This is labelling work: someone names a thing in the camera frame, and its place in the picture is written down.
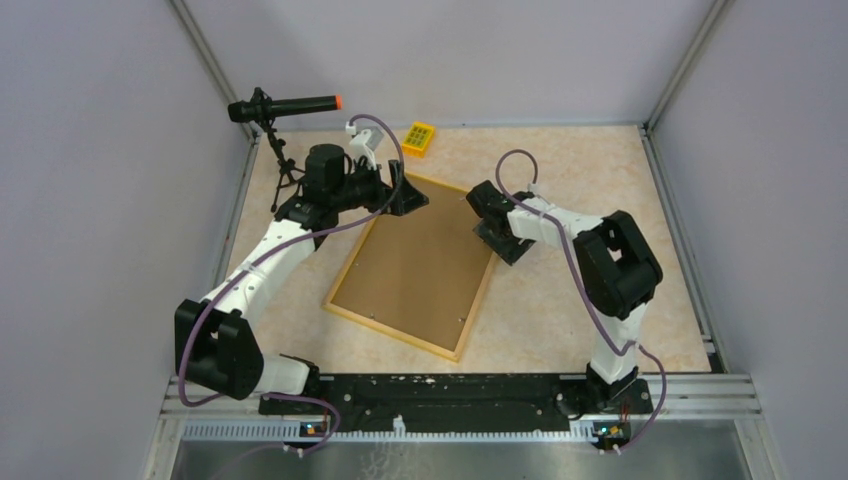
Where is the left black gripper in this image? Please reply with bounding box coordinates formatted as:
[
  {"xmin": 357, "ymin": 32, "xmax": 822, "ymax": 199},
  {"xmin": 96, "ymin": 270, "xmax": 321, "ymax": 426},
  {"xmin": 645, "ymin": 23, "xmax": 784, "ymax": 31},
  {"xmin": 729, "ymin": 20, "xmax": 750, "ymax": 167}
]
[{"xmin": 331, "ymin": 157, "xmax": 428, "ymax": 216}]

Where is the wooden yellow picture frame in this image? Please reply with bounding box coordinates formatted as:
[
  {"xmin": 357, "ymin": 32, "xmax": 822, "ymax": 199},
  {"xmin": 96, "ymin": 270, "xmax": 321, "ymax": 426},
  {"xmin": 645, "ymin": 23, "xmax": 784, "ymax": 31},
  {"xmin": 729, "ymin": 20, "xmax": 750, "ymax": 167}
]
[{"xmin": 322, "ymin": 172, "xmax": 499, "ymax": 364}]

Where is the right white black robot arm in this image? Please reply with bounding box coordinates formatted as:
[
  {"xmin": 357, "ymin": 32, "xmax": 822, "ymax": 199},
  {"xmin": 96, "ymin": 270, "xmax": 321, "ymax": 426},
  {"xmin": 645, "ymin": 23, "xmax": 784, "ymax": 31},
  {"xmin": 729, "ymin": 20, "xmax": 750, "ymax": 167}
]
[{"xmin": 466, "ymin": 181, "xmax": 663, "ymax": 412}]

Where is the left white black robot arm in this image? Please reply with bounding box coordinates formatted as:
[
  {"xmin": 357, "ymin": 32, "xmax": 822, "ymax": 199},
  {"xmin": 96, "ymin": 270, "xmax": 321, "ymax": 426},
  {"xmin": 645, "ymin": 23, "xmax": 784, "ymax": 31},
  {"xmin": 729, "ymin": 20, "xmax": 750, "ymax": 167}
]
[{"xmin": 174, "ymin": 142, "xmax": 429, "ymax": 414}]

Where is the yellow green toy block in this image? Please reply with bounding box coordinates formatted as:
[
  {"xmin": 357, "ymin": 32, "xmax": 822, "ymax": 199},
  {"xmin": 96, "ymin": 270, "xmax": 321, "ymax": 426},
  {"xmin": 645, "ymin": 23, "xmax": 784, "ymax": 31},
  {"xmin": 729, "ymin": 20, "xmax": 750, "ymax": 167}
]
[{"xmin": 401, "ymin": 122, "xmax": 436, "ymax": 158}]

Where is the black microphone on tripod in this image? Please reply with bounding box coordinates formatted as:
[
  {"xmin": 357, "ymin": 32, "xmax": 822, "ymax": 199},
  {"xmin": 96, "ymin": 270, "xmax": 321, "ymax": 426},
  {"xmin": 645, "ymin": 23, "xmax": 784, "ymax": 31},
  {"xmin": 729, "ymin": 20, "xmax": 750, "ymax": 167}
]
[{"xmin": 227, "ymin": 87, "xmax": 343, "ymax": 213}]

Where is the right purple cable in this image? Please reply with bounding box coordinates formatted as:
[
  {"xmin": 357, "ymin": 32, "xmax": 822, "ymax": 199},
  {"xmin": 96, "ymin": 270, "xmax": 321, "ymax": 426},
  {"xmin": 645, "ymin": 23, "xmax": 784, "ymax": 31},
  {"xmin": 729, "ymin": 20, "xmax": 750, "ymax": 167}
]
[{"xmin": 494, "ymin": 148, "xmax": 668, "ymax": 455}]

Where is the purple cable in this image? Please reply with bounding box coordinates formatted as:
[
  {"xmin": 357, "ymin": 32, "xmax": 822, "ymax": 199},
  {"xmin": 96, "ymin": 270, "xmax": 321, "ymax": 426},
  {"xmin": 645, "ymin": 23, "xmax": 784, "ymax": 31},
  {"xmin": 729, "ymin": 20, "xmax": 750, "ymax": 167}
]
[
  {"xmin": 177, "ymin": 113, "xmax": 407, "ymax": 458},
  {"xmin": 494, "ymin": 148, "xmax": 668, "ymax": 455}
]

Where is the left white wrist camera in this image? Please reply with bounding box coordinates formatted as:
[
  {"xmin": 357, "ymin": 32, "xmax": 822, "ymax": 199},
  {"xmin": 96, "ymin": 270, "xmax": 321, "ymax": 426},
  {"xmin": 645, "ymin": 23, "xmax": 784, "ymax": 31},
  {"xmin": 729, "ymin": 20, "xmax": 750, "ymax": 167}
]
[{"xmin": 345, "ymin": 122, "xmax": 384, "ymax": 170}]

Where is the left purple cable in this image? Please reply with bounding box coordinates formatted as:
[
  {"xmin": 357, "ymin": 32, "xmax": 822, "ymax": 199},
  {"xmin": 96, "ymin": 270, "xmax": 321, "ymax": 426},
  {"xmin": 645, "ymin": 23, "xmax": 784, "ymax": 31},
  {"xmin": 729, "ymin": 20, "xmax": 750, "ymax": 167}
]
[{"xmin": 177, "ymin": 113, "xmax": 407, "ymax": 458}]

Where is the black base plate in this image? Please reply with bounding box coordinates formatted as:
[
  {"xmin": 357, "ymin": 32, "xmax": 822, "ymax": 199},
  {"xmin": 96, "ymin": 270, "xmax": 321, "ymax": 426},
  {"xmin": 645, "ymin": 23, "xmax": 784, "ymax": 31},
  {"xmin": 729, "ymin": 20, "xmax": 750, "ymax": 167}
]
[{"xmin": 258, "ymin": 373, "xmax": 654, "ymax": 433}]

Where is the aluminium front rail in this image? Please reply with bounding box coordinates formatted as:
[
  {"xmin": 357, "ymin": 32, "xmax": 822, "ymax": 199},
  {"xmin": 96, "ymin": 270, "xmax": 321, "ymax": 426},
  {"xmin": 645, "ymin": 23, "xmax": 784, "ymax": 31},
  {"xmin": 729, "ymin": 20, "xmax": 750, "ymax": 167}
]
[{"xmin": 143, "ymin": 374, "xmax": 782, "ymax": 479}]

